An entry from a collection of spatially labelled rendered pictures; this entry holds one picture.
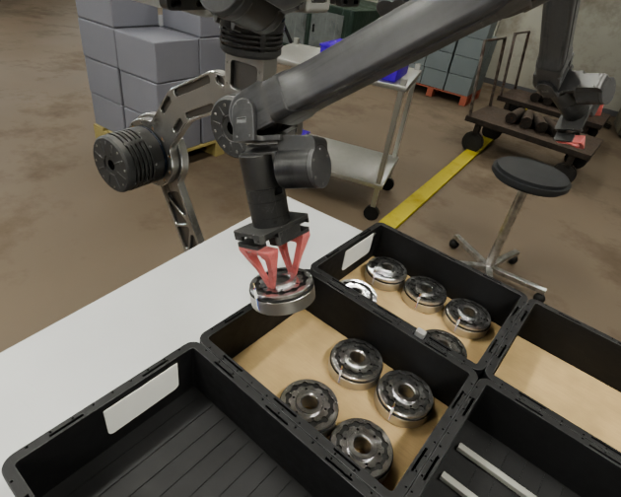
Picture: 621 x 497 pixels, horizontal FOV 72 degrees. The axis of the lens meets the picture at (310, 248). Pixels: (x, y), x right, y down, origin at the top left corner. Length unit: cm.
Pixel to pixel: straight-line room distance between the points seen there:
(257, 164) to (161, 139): 87
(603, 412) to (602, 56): 730
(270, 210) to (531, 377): 67
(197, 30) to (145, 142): 198
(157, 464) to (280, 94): 57
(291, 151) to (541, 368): 73
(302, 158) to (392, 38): 17
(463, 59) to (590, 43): 230
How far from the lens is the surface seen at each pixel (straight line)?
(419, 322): 103
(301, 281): 68
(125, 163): 137
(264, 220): 62
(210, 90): 123
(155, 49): 308
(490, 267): 274
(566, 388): 106
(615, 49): 810
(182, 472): 75
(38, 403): 104
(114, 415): 74
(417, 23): 53
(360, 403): 84
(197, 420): 79
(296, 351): 89
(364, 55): 54
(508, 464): 88
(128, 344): 109
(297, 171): 56
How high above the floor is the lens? 149
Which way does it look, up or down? 35 degrees down
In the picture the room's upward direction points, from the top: 9 degrees clockwise
